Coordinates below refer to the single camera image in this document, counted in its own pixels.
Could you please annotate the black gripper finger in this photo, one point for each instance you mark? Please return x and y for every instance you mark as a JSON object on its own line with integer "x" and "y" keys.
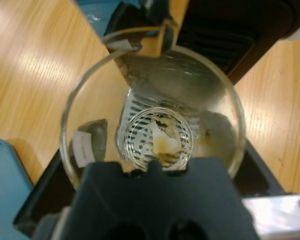
{"x": 150, "y": 15}
{"x": 160, "y": 200}

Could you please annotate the clear drinking glass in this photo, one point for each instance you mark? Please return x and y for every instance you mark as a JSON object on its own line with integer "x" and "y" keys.
{"x": 225, "y": 105}

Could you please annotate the black drip tray metal grate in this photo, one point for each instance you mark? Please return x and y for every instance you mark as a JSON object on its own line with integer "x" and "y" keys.
{"x": 215, "y": 37}

